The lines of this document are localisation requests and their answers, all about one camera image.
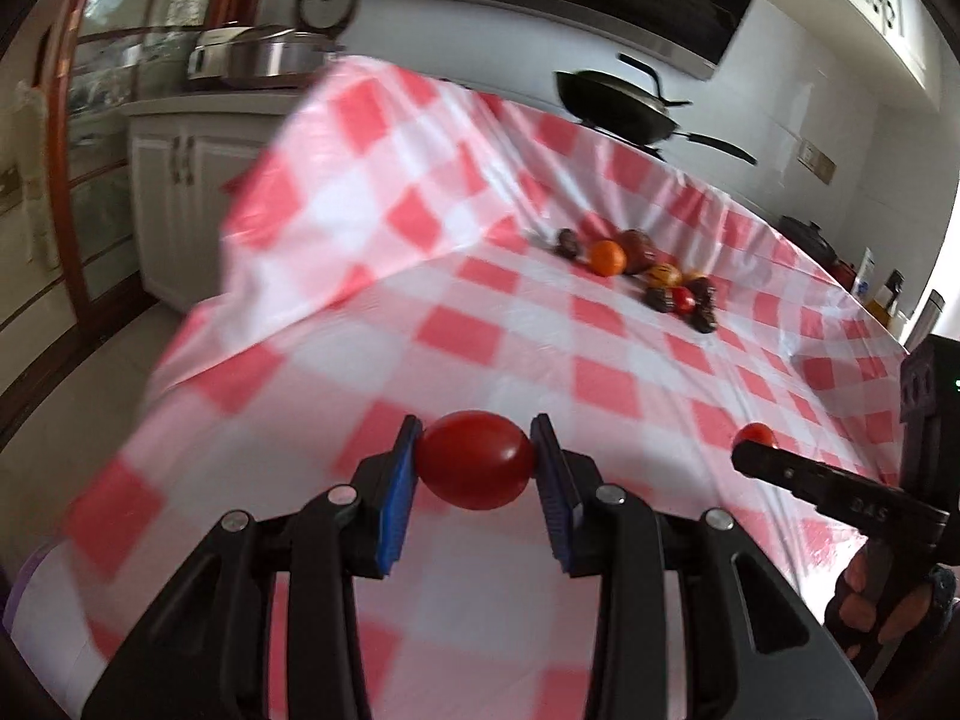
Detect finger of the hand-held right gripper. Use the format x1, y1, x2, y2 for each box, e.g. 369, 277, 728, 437
731, 440, 950, 550

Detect white bottle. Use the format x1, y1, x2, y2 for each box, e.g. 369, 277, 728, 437
850, 247, 879, 298

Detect dark red apple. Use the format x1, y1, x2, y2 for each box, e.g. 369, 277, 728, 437
616, 228, 658, 275

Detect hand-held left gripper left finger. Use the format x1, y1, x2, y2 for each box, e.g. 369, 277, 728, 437
81, 414, 425, 720

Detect wooden framed glass door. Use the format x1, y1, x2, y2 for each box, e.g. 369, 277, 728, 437
0, 0, 263, 436

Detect person's right hand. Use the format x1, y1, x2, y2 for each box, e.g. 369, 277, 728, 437
825, 549, 960, 685

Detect white cabinet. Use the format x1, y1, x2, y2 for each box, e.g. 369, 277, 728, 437
122, 88, 302, 317
780, 0, 947, 95

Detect white lower cabinet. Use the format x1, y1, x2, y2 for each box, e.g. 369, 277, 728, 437
122, 88, 302, 317

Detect white rice cooker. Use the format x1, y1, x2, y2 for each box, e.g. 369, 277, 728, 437
294, 0, 363, 46

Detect wall outlet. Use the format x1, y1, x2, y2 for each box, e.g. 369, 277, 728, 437
798, 140, 838, 183

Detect dark lidded pot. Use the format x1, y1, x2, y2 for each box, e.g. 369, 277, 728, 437
776, 214, 842, 268

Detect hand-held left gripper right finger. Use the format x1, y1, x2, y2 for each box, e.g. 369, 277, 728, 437
529, 412, 880, 720

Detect orange tangerine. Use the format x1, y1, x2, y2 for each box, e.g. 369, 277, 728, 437
589, 240, 628, 277

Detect grey container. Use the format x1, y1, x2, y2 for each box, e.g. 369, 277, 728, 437
910, 288, 947, 351

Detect red white checkered tablecloth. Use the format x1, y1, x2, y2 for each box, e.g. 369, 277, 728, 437
64, 52, 913, 720

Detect silver rice cooker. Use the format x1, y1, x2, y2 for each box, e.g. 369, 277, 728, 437
187, 24, 347, 89

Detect black wok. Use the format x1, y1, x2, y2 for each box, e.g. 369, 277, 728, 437
553, 52, 694, 148

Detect white upper cabinet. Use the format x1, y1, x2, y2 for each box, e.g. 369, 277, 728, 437
780, 0, 947, 95

